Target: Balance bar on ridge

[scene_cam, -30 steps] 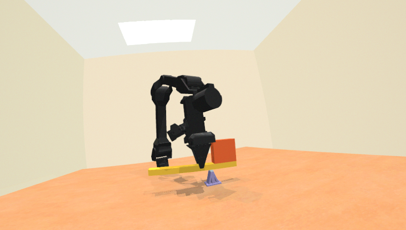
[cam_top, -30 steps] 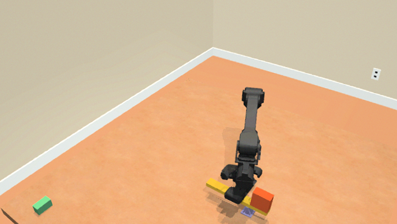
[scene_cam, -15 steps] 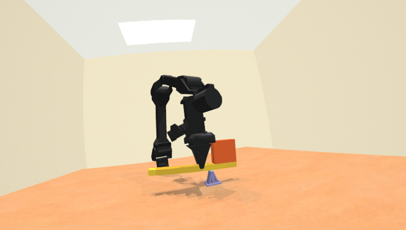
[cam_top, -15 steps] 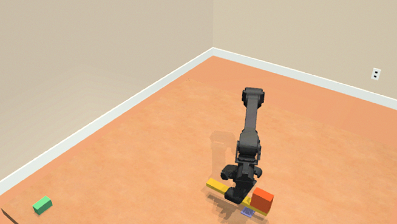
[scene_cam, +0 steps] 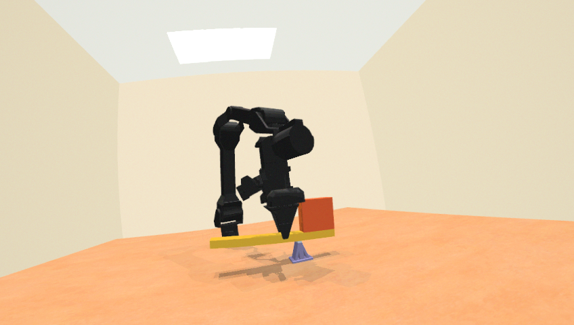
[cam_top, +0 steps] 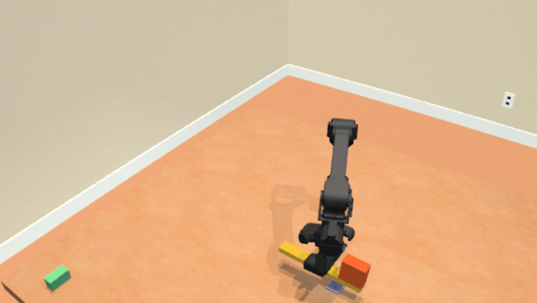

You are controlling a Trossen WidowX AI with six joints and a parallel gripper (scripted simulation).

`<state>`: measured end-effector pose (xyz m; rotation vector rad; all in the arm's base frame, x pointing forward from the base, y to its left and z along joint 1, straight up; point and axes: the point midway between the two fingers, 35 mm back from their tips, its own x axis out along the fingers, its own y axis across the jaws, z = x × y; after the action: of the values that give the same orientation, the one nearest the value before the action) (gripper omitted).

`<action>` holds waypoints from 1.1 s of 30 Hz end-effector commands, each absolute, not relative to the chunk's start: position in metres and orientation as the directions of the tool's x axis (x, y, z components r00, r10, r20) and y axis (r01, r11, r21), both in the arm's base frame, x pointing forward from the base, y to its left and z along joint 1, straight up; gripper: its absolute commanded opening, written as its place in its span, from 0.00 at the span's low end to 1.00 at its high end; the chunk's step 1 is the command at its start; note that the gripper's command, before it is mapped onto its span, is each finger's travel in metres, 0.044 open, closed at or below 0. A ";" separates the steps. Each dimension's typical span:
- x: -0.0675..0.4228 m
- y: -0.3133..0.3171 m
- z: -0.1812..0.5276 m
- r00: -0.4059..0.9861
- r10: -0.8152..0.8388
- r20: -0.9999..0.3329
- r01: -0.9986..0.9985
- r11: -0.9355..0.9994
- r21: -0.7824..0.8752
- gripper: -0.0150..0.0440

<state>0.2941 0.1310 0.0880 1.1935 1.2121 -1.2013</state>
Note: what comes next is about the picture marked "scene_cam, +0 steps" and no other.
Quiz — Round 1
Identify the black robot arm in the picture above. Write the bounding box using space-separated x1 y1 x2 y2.
213 106 315 237

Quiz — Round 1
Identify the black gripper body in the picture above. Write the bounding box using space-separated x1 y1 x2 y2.
259 162 305 207

